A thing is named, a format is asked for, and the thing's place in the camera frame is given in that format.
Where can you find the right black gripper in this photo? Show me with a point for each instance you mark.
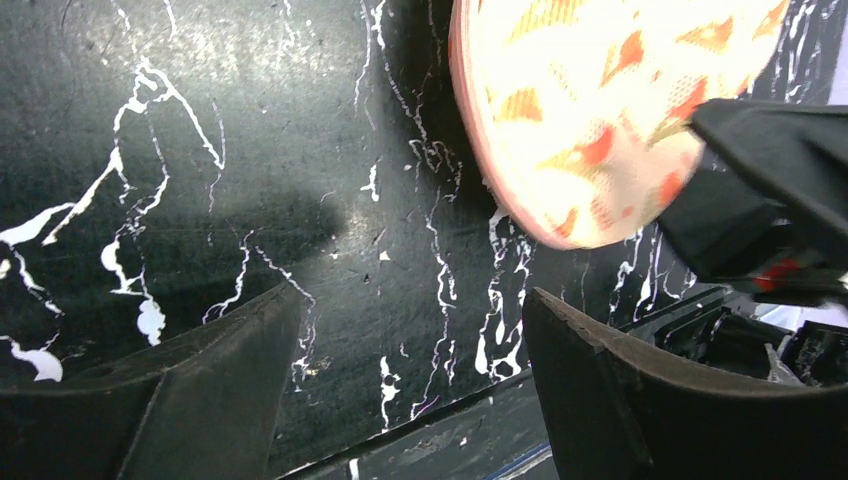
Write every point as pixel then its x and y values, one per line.
pixel 783 193

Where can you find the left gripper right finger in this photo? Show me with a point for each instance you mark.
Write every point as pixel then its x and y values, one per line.
pixel 616 407

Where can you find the floral pink fabric pouch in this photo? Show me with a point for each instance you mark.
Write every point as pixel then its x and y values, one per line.
pixel 577 112

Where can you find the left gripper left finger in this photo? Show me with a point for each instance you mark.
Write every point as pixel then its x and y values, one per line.
pixel 202 405

